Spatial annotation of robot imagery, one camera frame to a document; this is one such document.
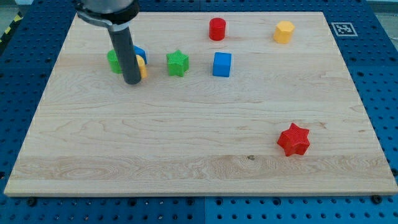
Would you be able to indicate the blue cube block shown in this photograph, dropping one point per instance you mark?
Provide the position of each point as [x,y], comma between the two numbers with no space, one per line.
[222,64]

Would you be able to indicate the yellow hexagon block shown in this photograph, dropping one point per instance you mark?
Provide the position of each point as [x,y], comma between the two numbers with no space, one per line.
[283,32]

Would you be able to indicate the light wooden board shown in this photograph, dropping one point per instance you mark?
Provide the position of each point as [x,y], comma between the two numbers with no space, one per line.
[93,135]

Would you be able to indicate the green star block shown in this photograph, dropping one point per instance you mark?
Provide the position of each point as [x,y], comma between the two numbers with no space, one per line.
[177,63]

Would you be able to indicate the yellow block beside rod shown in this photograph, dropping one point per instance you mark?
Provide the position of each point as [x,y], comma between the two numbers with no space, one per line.
[142,66]

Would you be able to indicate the blue block behind rod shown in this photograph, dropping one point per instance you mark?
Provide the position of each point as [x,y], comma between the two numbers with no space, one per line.
[141,52]

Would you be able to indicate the red cylinder block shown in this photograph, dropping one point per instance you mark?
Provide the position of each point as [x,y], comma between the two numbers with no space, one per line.
[217,29]

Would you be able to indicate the red star block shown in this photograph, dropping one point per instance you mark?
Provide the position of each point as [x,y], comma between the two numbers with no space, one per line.
[294,140]

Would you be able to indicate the green cylinder block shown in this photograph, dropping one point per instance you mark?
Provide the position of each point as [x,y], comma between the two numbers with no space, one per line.
[113,62]

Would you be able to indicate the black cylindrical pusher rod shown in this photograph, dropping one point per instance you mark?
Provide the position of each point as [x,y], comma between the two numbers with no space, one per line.
[124,48]

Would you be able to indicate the white fiducial marker tag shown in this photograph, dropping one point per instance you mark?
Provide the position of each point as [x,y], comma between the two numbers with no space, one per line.
[344,29]

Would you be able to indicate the black yellow hazard tape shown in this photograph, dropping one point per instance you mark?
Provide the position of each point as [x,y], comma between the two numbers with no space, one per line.
[11,28]

